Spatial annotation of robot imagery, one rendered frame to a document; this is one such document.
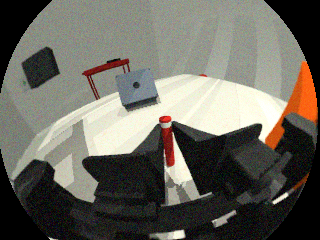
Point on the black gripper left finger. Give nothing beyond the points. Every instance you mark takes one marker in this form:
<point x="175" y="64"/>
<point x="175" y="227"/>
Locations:
<point x="146" y="163"/>

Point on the red peg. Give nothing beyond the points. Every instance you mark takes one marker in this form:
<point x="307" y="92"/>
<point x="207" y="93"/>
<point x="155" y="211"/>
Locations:
<point x="165" y="122"/>

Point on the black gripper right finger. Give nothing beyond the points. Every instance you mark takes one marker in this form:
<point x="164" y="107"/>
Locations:
<point x="204" y="152"/>

